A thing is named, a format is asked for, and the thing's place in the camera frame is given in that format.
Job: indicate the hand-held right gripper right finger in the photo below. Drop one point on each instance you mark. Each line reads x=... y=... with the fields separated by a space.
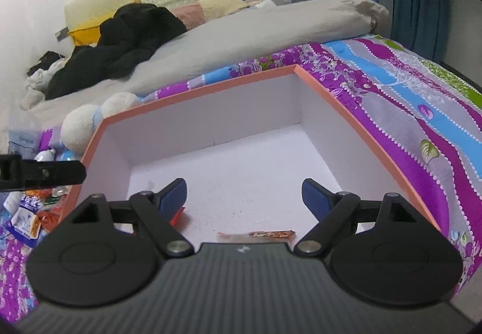
x=314 y=197

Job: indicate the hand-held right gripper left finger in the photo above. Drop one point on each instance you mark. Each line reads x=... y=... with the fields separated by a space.
x=175 y=195

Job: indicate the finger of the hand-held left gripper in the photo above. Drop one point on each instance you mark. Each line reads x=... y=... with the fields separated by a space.
x=56 y=172

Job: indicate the orange snack packet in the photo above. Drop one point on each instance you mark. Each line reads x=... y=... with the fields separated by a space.
x=51 y=219

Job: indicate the pink cardboard box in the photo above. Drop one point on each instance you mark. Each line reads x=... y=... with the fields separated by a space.
x=226 y=168

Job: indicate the blue and white snack packet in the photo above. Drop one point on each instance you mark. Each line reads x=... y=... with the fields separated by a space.
x=22 y=223

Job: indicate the long brown snack packet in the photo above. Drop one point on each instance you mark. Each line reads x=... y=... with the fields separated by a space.
x=263 y=234

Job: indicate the translucent blue plastic bag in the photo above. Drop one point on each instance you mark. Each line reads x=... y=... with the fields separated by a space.
x=24 y=138

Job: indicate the white and blue plush toy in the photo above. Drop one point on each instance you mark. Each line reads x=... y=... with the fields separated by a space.
x=81 y=126

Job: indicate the beige blanket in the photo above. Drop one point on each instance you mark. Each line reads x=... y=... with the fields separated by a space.
x=75 y=102

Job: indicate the white crumpled clothes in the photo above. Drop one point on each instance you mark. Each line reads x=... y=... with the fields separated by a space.
x=37 y=83

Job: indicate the black crumpled clothes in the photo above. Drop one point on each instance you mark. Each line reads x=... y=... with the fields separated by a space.
x=45 y=62

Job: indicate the purple floral bed sheet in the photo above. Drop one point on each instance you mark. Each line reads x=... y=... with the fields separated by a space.
x=395 y=93

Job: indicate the yellow pillow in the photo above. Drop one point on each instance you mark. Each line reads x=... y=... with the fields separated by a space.
x=84 y=34

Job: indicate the pile of black clothes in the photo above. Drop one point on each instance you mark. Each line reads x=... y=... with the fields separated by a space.
x=124 y=40

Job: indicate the grey duvet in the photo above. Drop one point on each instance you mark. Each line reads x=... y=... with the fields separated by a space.
x=244 y=36

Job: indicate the pink pillow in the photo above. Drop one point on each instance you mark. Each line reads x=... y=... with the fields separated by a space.
x=190 y=13

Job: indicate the beige pillow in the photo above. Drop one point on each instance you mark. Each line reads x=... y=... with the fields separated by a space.
x=222 y=4

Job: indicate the blue curtain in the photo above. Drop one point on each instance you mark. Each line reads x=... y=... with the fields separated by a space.
x=418 y=10

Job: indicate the wall switch plate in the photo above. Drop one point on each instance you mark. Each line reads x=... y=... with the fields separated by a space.
x=62 y=34

